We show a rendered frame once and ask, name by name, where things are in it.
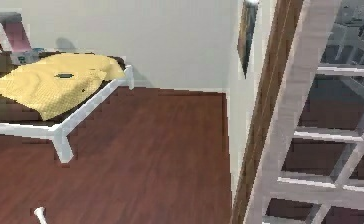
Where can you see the white framed bed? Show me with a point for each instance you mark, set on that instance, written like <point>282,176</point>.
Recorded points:
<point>70,120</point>

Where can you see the yellow blanket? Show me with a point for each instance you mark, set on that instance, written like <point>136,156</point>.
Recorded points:
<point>46,86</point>

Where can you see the white furniture leg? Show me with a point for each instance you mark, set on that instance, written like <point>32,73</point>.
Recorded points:
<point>40,215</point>

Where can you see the white shelf unit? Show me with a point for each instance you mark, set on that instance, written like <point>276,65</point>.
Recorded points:
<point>290,133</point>

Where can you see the brown wooden room door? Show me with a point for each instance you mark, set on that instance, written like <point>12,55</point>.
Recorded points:
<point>263,110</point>

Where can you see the small dark remote control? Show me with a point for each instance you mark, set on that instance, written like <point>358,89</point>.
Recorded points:
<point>64,75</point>

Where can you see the framed wall picture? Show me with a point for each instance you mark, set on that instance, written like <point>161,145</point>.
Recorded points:
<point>247,36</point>

